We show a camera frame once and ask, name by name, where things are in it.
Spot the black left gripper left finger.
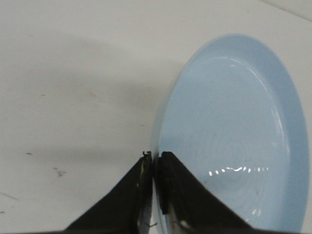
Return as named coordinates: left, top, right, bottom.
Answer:
left=65, top=152, right=153, bottom=231

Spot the light blue round plate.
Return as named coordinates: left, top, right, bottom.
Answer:
left=150, top=34, right=310, bottom=232

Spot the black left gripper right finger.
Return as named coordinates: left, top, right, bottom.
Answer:
left=156, top=151, right=249, bottom=231

